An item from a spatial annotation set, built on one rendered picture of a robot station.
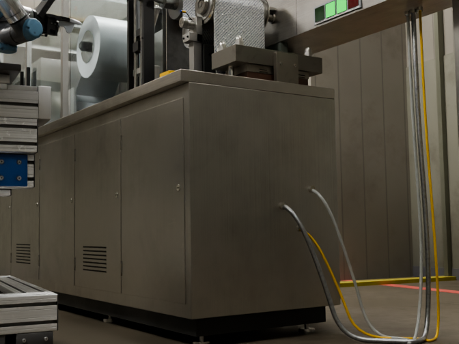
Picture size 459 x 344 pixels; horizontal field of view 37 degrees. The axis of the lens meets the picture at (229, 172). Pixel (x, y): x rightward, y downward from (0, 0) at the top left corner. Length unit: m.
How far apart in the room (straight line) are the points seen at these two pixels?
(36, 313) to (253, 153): 0.95
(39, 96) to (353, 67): 3.59
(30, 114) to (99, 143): 1.00
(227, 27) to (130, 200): 0.76
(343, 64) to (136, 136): 2.86
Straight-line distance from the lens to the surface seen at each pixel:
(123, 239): 2.63
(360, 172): 5.12
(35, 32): 2.61
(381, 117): 5.29
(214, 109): 2.27
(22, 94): 1.90
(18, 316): 1.77
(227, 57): 2.48
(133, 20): 3.04
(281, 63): 2.52
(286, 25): 2.83
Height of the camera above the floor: 0.38
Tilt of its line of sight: 5 degrees up
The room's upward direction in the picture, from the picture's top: 1 degrees counter-clockwise
